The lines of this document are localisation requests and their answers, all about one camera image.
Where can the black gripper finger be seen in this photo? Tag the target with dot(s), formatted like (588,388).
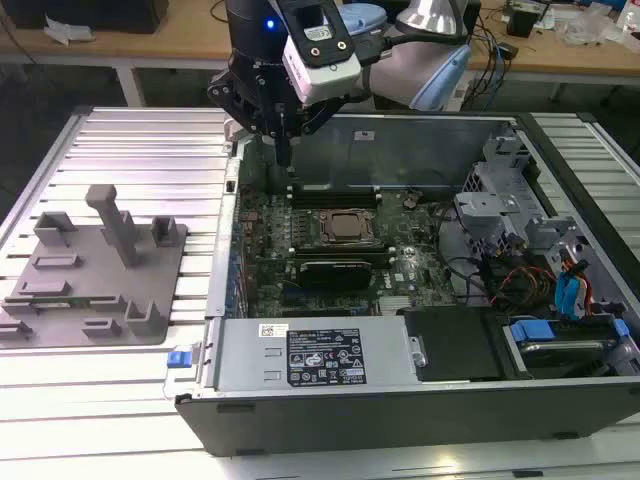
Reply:
(222,92)
(320,117)

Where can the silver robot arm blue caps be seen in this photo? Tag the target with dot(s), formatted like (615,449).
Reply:
(390,75)

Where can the white case sticker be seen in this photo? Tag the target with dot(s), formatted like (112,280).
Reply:
(364,135)

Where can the wooden desk white legs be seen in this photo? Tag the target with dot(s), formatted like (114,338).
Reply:
(150,45)

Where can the silver CPU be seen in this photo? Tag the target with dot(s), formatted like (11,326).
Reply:
(347,225)

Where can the round coin battery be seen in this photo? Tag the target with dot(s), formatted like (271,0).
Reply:
(410,202)

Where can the large black box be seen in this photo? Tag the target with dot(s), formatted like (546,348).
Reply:
(100,15)

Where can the black graphics card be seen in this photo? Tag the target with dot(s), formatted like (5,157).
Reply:
(335,275)

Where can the crumpled white paper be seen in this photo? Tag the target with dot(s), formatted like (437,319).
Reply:
(65,32)

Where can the green motherboard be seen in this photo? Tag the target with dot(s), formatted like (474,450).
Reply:
(270,280)

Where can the tall black box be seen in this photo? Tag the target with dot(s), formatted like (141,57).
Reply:
(472,20)

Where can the grey metal drive cage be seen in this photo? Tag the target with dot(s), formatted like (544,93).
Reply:
(487,202)

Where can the small black box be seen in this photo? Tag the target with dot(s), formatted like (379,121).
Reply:
(509,50)

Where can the silver chipset heatsink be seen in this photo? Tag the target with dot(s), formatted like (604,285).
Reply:
(395,305)

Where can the black power supply label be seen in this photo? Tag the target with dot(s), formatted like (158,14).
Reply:
(325,357)

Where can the grey power supply unit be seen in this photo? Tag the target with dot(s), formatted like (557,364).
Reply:
(245,355)

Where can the black plastic shroud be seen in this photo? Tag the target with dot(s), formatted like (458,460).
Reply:
(450,345)

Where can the blue case latch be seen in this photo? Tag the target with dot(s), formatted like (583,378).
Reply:
(179,361)

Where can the grey parts rack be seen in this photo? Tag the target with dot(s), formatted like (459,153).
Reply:
(75,325)

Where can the clear plastic bags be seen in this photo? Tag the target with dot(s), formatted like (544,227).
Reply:
(585,27)

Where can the hard disk in blue carrier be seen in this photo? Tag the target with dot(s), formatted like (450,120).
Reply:
(530,331)

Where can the black open PC case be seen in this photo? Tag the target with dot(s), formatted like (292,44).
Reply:
(400,425)

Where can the white plastic packet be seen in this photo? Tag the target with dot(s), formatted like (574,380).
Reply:
(627,25)

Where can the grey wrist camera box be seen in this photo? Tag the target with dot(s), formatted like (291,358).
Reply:
(325,65)

